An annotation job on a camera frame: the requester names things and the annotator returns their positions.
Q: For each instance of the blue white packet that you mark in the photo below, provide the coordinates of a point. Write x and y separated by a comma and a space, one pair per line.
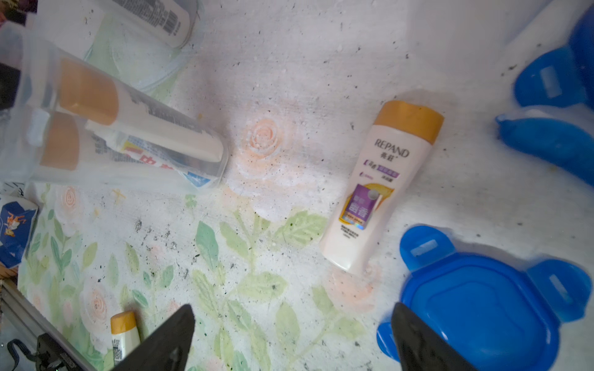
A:
17, 218

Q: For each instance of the white bottle near front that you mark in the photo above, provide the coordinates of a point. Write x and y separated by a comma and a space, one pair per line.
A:
125, 335

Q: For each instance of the blue lid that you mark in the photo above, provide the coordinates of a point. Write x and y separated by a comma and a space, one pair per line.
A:
562, 77
496, 316

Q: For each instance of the blue toothbrush case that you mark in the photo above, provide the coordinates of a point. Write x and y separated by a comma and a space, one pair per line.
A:
560, 136

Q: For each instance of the toothpaste tube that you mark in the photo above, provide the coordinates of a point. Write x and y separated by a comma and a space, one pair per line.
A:
192, 171

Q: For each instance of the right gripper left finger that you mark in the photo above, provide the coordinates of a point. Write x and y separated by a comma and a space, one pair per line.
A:
167, 348

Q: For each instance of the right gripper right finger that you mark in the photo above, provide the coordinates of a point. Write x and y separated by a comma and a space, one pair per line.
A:
420, 347

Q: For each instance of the clear plastic cup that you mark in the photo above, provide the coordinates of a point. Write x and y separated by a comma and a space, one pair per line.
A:
30, 96
90, 32

